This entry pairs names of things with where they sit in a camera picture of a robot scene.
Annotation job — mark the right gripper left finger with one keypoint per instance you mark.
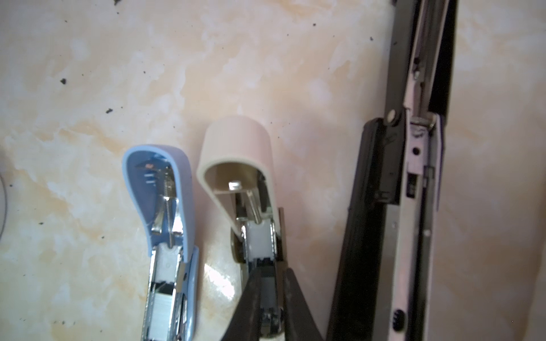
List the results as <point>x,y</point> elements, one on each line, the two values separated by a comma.
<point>245,323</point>

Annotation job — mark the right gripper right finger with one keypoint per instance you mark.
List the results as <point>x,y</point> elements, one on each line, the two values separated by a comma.
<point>299,323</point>

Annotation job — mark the black stapler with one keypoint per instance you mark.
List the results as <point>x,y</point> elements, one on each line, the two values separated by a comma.
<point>384,280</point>

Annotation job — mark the blue mini stapler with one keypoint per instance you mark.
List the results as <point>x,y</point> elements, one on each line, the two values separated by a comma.
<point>159,181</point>

